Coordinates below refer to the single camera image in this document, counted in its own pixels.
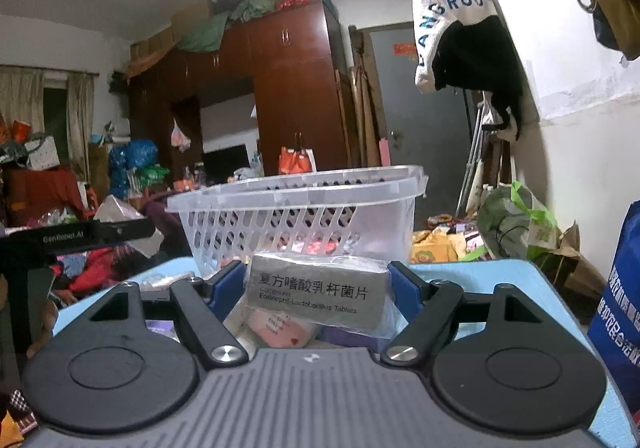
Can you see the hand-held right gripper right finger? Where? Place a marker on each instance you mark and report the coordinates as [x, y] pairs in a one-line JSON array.
[[400, 279]]

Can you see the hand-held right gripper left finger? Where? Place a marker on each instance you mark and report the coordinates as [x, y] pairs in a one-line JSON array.
[[227, 279]]

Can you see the grey medicine box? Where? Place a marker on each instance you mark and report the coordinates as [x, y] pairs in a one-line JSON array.
[[315, 293]]

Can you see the clear plastic basket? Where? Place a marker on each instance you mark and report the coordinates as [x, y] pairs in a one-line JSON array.
[[300, 228]]

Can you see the yellow printed blanket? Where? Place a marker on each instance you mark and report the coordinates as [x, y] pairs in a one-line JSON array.
[[437, 243]]

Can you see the pink packet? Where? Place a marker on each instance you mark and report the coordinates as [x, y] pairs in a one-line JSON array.
[[280, 328]]

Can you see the purple packet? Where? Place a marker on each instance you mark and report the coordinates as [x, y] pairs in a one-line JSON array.
[[350, 338]]

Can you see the blue patterned sack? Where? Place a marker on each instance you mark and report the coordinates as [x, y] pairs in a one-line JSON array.
[[132, 163]]

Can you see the black monitor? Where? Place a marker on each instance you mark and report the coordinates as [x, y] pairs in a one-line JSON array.
[[225, 163]]

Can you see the green plastic bag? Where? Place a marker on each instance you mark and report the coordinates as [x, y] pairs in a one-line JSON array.
[[515, 223]]

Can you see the metal crutches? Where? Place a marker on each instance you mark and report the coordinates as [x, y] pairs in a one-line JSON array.
[[472, 163]]

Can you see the orange and white hanging bag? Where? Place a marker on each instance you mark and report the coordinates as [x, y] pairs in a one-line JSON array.
[[296, 160]]

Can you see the beige curtain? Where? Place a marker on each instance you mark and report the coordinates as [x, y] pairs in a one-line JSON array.
[[20, 103]]

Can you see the pink plastic bag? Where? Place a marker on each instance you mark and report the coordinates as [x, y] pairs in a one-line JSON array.
[[180, 137]]

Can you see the grey door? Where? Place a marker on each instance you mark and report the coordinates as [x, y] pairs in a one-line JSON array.
[[425, 128]]

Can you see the brown paper bag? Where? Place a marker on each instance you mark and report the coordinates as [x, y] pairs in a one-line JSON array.
[[575, 263]]

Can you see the brown wooden wardrobe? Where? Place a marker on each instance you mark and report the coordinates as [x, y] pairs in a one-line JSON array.
[[295, 78]]

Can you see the blue shopping bag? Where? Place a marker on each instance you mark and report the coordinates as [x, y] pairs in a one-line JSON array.
[[620, 308]]

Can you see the cardboard boxes on wardrobe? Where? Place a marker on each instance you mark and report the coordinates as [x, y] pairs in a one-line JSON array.
[[165, 33]]

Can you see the white and black hanging jacket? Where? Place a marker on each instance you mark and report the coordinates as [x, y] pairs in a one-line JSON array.
[[465, 43]]

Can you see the green cloth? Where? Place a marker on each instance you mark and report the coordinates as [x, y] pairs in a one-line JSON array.
[[210, 30]]

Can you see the dark hanging bag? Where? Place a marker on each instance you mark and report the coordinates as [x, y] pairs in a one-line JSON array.
[[617, 18]]

